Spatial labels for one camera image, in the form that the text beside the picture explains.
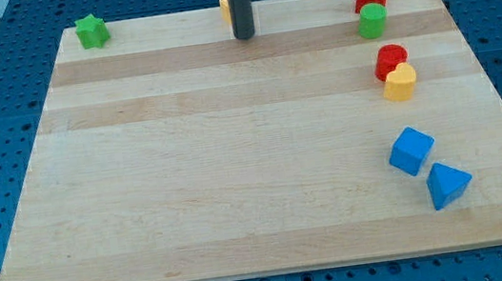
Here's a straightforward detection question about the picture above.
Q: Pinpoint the yellow heart block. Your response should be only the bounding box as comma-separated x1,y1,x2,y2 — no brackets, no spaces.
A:
383,62,417,102

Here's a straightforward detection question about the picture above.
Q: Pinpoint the light wooden board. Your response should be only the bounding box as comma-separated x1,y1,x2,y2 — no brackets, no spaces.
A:
0,0,502,281

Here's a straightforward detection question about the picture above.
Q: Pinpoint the red cylinder block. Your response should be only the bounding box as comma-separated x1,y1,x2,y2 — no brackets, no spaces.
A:
374,44,409,82

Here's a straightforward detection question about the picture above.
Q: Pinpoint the green cylinder block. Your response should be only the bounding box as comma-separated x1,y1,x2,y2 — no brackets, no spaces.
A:
358,3,387,39

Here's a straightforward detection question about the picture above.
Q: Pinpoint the blue cube block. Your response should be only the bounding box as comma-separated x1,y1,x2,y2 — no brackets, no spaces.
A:
389,127,434,176

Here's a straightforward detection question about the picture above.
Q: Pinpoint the blue triangular prism block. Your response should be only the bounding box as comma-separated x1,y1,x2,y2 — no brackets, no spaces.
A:
426,163,472,211

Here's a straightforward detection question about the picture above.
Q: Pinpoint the yellow block behind rod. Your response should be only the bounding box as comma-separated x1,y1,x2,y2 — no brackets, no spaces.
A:
218,0,231,25

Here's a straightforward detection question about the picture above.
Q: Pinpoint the green star block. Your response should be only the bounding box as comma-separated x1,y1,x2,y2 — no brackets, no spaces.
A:
74,13,110,50

